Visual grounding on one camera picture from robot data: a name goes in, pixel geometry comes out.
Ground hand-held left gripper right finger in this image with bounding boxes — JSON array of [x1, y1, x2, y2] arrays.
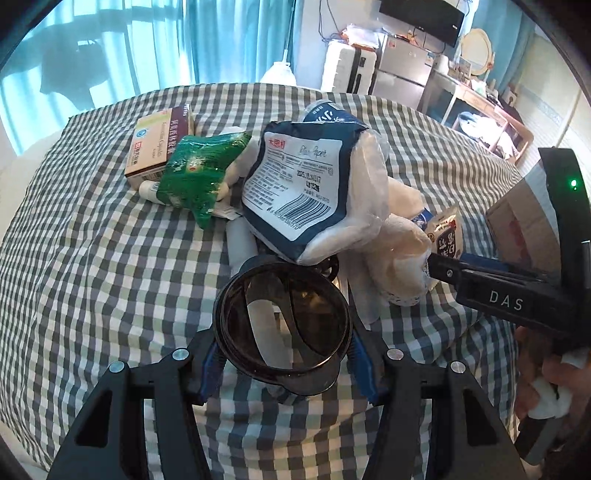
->
[[352, 329, 527, 480]]

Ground clear plastic bag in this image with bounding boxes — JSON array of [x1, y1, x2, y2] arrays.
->
[[339, 23, 386, 49]]

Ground black wall television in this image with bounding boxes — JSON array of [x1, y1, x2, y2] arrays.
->
[[379, 0, 466, 47]]

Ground white suitcase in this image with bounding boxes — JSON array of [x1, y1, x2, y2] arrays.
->
[[321, 39, 379, 95]]

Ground small white tube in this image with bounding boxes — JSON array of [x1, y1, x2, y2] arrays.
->
[[137, 179, 162, 202]]

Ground narrow teal curtain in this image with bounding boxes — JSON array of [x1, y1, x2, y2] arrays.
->
[[464, 0, 539, 88]]

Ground wooden dressing table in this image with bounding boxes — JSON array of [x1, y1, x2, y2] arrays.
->
[[418, 69, 534, 162]]

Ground cardboard box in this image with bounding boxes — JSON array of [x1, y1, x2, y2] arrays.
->
[[485, 161, 566, 278]]

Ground white wardrobe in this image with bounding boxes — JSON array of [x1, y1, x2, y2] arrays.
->
[[512, 28, 585, 167]]

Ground green foil packet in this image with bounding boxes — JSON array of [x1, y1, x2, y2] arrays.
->
[[157, 130, 252, 230]]

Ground white tube with purple band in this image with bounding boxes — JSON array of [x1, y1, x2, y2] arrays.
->
[[225, 220, 289, 370]]

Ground oval mirror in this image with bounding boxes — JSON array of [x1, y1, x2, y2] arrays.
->
[[459, 28, 496, 79]]

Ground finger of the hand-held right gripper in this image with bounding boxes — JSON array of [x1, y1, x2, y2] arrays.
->
[[426, 255, 467, 302], [461, 253, 561, 280]]

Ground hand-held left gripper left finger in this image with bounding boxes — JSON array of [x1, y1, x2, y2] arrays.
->
[[46, 328, 228, 480]]

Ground white orange snack packet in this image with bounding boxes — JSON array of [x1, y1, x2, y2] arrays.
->
[[422, 207, 465, 260]]

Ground large blue white tissue packet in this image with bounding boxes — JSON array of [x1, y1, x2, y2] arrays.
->
[[241, 117, 370, 266]]

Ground wide teal curtain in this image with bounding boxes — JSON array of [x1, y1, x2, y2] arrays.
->
[[0, 0, 305, 158]]

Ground silver fridge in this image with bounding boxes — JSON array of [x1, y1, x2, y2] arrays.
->
[[369, 32, 437, 109]]

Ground checkered cloth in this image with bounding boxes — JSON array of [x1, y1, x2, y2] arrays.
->
[[0, 82, 527, 480]]

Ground beige maroon medicine box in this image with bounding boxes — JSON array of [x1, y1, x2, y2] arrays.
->
[[124, 105, 195, 183]]

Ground white clothes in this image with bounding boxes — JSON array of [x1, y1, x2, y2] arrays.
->
[[455, 111, 499, 139]]

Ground person's right hand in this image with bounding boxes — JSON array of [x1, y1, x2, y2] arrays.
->
[[515, 325, 591, 421]]

